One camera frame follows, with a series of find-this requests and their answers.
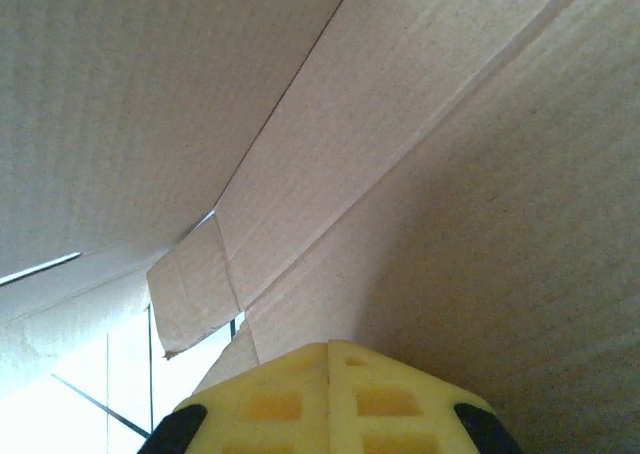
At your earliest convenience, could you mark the brown cardboard box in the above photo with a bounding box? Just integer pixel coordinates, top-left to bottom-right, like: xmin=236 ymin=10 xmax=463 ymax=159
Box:
xmin=0 ymin=0 xmax=640 ymax=454

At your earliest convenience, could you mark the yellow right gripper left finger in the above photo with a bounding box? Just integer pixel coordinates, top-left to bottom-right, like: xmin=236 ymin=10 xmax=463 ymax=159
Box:
xmin=149 ymin=341 xmax=332 ymax=454

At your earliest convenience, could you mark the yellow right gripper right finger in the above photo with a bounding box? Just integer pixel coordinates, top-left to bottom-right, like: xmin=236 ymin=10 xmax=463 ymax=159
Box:
xmin=327 ymin=338 xmax=525 ymax=454

